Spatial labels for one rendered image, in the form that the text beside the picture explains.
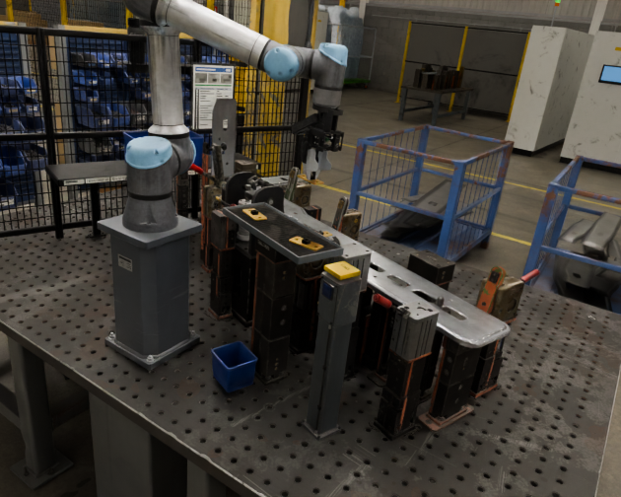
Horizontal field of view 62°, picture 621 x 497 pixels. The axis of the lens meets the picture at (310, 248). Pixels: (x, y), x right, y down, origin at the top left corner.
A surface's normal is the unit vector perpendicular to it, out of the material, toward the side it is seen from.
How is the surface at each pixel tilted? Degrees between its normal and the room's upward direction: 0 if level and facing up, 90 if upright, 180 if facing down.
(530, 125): 90
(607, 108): 90
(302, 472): 0
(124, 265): 90
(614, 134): 90
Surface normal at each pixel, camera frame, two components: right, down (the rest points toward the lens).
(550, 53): -0.60, 0.26
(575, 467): 0.10, -0.92
